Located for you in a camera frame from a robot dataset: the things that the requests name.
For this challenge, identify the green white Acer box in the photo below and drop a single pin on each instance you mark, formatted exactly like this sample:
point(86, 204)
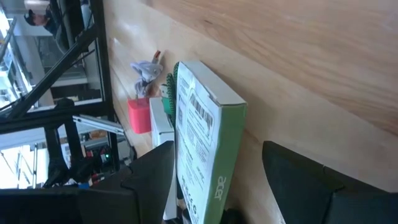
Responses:
point(199, 149)

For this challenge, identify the black metal table frame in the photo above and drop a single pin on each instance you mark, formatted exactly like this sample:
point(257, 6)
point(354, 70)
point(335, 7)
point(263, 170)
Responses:
point(104, 62)

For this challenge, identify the pink USB wall charger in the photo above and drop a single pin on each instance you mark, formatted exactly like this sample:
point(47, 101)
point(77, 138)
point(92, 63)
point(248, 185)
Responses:
point(139, 116)

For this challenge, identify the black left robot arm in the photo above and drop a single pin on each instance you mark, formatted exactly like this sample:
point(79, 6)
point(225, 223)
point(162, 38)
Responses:
point(70, 149)

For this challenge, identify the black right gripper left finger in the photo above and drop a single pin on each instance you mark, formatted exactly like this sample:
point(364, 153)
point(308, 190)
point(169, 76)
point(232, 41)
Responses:
point(146, 186)

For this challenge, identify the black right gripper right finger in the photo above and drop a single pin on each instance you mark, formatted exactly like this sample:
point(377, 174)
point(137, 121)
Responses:
point(304, 186)

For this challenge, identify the person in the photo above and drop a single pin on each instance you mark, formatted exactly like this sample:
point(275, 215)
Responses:
point(38, 20)

